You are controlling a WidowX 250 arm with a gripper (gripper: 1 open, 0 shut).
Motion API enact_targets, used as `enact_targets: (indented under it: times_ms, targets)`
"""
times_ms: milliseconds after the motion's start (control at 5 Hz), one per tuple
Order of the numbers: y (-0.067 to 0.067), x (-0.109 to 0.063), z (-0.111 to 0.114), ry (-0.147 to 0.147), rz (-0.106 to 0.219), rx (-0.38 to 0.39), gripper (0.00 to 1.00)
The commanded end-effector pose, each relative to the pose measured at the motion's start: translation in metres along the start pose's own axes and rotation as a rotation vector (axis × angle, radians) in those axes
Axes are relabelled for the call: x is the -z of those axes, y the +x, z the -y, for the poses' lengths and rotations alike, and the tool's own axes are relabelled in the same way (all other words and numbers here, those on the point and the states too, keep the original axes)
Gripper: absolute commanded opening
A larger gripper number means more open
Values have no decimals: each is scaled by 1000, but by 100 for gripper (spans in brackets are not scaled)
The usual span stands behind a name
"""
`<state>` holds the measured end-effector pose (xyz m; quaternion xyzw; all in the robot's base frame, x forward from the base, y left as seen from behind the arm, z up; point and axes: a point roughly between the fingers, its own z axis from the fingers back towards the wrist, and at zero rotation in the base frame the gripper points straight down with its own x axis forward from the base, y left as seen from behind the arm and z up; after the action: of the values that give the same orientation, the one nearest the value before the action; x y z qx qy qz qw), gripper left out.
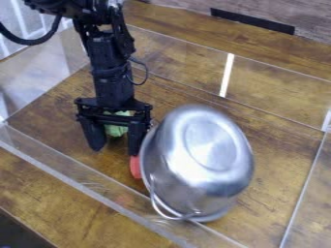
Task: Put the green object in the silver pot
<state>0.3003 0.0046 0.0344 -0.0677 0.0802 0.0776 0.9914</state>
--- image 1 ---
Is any black strip on wall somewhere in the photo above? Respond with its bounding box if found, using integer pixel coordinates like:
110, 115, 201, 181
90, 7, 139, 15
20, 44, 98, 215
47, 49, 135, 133
210, 8, 295, 35

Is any silver metal pot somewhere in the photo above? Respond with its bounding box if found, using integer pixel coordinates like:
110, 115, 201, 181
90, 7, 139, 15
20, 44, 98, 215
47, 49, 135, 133
140, 104, 255, 222

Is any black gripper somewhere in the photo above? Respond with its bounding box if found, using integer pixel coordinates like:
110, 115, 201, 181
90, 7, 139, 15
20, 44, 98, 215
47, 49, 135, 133
75, 63, 152, 156

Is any green bumpy toy gourd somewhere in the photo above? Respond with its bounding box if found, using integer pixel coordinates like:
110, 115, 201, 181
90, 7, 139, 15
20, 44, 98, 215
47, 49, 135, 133
103, 110, 132, 138

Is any spoon with orange handle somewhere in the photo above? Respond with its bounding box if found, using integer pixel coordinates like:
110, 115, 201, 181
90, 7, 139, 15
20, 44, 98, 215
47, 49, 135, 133
130, 156, 143, 179

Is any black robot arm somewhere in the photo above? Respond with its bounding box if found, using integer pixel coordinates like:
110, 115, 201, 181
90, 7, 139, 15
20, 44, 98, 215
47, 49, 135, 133
23, 0, 152, 156

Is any black cable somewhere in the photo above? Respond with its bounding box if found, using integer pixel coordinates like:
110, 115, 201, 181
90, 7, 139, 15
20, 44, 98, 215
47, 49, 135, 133
0, 13, 64, 47

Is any clear acrylic enclosure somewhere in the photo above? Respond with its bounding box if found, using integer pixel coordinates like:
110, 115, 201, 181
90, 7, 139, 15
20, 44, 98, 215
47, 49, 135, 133
0, 28, 331, 248

